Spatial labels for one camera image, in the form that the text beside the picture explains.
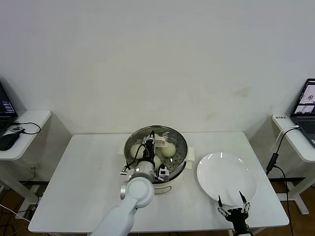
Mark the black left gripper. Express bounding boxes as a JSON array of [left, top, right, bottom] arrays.
[[144, 131, 158, 162]]

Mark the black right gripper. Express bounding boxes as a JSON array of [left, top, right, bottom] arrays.
[[217, 191, 252, 231]]

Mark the perforated steel steamer basket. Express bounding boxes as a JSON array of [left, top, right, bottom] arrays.
[[124, 125, 189, 180]]

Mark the white round plate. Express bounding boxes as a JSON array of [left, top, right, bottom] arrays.
[[196, 152, 258, 207]]

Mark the cream electric cooking pot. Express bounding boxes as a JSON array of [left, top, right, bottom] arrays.
[[119, 144, 195, 195]]

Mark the white side desk with label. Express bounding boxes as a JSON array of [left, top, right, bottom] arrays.
[[267, 114, 315, 215]]

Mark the grey laptop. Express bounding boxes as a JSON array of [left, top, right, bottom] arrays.
[[290, 78, 315, 148]]

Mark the white side desk with mouse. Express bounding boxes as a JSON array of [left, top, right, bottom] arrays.
[[0, 110, 52, 214]]

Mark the small black usb hub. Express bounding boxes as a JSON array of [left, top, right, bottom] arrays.
[[9, 125, 26, 135]]

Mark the black computer mouse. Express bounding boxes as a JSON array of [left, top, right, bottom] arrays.
[[0, 132, 20, 151]]

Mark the black laptop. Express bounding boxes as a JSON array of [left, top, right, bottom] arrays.
[[0, 80, 19, 138]]

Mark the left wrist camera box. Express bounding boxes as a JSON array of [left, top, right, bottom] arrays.
[[157, 165, 170, 183]]

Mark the black cable with adapter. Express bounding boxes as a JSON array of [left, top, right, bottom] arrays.
[[266, 126, 301, 236]]

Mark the white laptop cable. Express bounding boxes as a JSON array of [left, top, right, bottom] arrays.
[[272, 125, 300, 154]]

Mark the black hub cable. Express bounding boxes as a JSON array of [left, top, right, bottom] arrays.
[[14, 120, 42, 135]]

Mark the white floor cable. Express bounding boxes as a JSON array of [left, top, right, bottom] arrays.
[[0, 203, 30, 220]]

